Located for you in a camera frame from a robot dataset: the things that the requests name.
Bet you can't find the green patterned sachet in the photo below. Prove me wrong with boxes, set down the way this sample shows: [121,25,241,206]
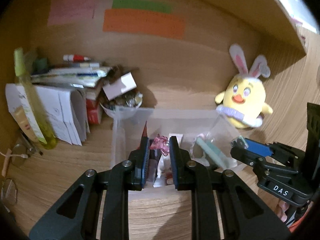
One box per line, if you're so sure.
[231,135,249,149]

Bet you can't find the teal tube white cap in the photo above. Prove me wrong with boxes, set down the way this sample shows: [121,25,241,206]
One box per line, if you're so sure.
[196,137,231,170]

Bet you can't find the floral cloth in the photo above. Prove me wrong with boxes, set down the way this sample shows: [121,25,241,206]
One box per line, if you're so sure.
[190,133,214,159]

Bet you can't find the red shiny pouch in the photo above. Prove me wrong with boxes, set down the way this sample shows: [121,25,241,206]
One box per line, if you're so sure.
[138,121,149,149]

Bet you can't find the pink transparent hair clip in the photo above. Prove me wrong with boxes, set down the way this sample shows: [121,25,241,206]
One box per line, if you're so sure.
[150,134,170,157]

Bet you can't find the pink bottle white cap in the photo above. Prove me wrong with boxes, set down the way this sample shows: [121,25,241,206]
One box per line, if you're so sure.
[153,155,174,187]

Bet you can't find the person's right hand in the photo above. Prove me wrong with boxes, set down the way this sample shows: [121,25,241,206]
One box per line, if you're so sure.
[275,200,290,222]

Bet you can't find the yellow chick bunny plush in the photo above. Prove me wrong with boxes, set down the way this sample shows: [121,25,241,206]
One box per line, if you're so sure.
[215,44,273,129]

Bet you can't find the clear plastic storage box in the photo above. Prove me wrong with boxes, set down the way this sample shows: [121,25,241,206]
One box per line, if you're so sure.
[111,107,244,173]

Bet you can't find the yellow-green spray bottle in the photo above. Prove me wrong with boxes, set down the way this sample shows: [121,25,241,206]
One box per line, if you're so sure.
[14,48,57,150]

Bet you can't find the eyeglasses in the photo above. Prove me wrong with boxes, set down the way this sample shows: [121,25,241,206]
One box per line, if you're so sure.
[1,133,43,206]

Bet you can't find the white folded paper stack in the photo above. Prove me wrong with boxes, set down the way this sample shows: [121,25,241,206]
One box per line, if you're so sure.
[4,83,91,146]

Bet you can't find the red small boxes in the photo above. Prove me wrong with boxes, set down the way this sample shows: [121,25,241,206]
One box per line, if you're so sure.
[86,99,103,125]

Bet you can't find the beige sunscreen tube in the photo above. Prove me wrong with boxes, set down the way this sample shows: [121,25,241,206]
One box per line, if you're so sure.
[13,106,38,142]

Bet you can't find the white bowl of trinkets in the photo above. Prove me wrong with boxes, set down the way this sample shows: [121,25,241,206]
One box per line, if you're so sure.
[99,92,143,118]

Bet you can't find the stack of flat packets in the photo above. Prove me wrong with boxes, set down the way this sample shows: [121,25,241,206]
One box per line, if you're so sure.
[31,62,114,88]

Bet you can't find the small white pink box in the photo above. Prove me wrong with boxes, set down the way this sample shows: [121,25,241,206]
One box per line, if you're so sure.
[103,72,137,100]

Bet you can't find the red white marker pen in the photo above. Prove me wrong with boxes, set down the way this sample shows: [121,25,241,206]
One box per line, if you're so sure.
[62,54,91,62]

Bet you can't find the orange sticky note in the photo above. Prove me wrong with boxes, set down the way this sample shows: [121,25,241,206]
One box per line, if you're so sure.
[103,9,185,40]

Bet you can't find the green sticky note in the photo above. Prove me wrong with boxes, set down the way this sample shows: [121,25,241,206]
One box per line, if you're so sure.
[112,0,172,14]

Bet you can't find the pink sticky note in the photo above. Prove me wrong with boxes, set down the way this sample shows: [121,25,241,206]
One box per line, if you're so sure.
[47,0,96,26]

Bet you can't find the white cable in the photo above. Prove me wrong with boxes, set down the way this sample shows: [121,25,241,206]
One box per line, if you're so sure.
[0,151,29,159]

